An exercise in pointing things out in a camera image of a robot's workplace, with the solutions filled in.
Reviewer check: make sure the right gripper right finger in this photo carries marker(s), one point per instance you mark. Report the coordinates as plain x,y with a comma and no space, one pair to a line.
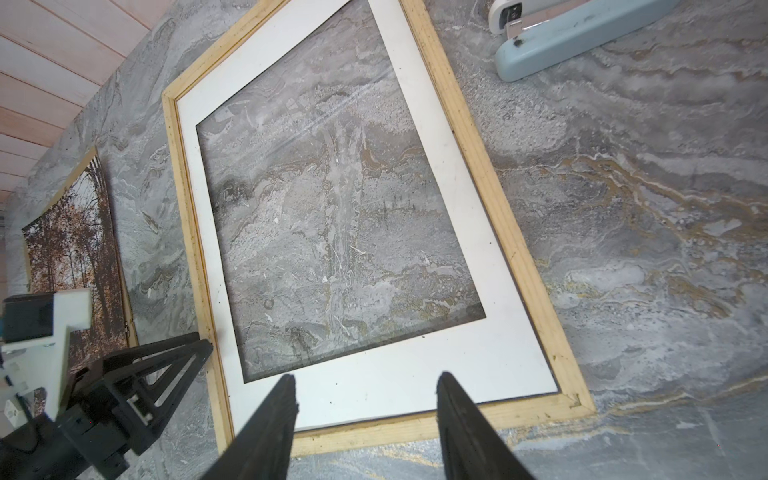
471,448

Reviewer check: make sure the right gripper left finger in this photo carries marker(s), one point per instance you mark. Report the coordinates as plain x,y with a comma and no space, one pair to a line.
262,448

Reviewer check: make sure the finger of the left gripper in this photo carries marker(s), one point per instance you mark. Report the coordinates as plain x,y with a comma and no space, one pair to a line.
151,351
174,384

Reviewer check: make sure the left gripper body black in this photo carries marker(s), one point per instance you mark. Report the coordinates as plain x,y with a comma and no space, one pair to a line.
108,414

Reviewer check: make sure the white photo mat board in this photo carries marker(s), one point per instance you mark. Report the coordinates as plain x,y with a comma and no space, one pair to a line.
420,372

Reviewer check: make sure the light wooden picture frame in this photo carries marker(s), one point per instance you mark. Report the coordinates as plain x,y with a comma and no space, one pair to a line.
510,240

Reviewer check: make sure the autumn forest photo print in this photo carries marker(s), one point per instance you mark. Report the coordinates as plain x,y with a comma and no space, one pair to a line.
78,258

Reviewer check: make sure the small white grey device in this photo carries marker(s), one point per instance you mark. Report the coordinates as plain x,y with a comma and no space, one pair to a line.
541,34

